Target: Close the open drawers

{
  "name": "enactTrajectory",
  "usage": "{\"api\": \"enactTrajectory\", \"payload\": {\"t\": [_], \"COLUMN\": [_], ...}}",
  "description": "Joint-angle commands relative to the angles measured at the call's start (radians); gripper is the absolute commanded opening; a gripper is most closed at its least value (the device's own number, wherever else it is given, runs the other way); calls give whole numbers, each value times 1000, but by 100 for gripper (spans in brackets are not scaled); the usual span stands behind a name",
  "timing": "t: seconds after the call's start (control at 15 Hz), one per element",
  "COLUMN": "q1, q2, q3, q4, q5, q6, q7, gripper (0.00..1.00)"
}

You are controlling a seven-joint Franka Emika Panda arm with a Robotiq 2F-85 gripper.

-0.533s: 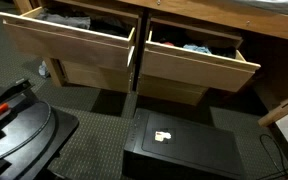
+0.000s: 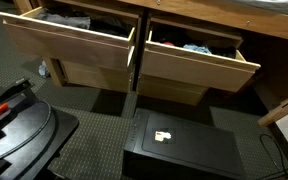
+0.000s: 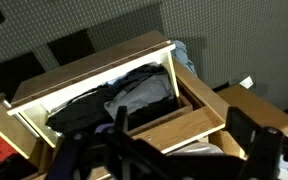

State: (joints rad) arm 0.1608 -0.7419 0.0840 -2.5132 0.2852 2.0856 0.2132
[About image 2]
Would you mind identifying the grey folded garment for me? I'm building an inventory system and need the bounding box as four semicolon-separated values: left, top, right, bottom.
37;9;92;30

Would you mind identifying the black computer case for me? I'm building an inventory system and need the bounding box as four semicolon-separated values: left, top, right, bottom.
122;107;247;180

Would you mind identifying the wooden drawer with red clothes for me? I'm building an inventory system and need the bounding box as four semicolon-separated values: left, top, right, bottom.
140;19;262;93

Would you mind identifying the white striped mattress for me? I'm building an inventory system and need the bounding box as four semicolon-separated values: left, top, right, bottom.
230;0;288;18

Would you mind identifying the wooden drawer with grey clothes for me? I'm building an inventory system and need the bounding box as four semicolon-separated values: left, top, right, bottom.
0;5;139;73

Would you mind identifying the closed lower wooden drawer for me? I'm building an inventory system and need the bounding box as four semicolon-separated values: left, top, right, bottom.
136;73;209;107
58;59;133;94

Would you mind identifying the wooden bed frame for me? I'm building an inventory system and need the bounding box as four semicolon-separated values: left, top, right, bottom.
12;0;288;128

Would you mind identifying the white sticker on case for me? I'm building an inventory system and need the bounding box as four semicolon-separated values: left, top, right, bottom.
154;130;172;143

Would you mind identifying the thin black table cable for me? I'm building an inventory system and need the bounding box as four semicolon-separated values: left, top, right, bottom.
0;99;53;168

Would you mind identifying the light blue garment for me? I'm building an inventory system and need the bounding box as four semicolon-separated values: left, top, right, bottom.
182;43;213;55

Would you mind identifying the thin black floor cable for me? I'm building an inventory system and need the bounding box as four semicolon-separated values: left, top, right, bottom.
258;133;288;179

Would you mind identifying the black garment beside red one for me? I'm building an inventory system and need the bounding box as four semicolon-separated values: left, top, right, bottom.
150;31;237;60

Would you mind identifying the grey-blue garment on floor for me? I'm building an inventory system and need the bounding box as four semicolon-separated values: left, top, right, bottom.
38;60;51;80

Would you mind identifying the black garment beside grey one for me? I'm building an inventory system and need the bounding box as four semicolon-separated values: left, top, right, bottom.
88;14;133;38

